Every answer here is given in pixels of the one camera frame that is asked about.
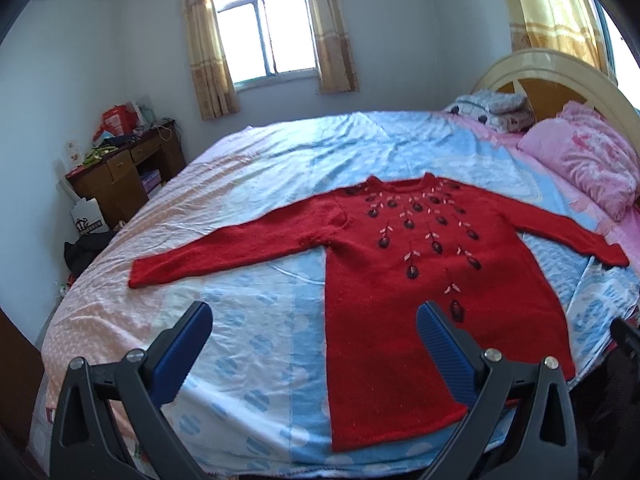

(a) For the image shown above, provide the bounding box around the red knitted sweater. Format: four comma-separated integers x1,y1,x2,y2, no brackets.
129,174,629,452

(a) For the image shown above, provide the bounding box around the blue pink bed sheet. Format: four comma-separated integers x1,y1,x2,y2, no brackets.
30,112,639,478

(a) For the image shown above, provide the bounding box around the black bag on floor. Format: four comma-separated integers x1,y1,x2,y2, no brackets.
63,231,116,278

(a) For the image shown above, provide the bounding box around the pink floral pillow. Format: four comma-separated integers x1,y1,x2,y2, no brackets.
518,101,639,221

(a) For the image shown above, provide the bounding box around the white paper bag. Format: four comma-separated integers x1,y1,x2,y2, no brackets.
70,198,110,235

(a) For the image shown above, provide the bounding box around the brown wooden desk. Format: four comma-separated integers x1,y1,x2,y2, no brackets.
65,119,186,229

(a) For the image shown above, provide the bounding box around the grey white folded blanket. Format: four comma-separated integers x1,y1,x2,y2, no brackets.
444,89,536,133

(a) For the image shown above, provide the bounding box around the cream wooden headboard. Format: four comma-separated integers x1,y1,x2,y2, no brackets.
474,49,639,146

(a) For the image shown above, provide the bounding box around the red bag on desk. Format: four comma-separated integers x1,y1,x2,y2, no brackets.
93,105,138,140

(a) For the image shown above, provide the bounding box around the yellow curtain near headboard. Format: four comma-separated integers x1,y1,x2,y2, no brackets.
506,0,615,79

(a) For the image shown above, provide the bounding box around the left beige curtain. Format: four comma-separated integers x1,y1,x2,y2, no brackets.
182,0,240,120

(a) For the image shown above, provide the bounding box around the beige curtain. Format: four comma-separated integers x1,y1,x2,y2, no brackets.
308,0,359,94
182,0,240,120

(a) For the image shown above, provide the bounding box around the right beige curtain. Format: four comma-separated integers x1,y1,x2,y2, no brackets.
308,0,359,94

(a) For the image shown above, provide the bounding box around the far window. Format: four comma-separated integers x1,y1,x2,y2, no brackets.
213,0,318,89

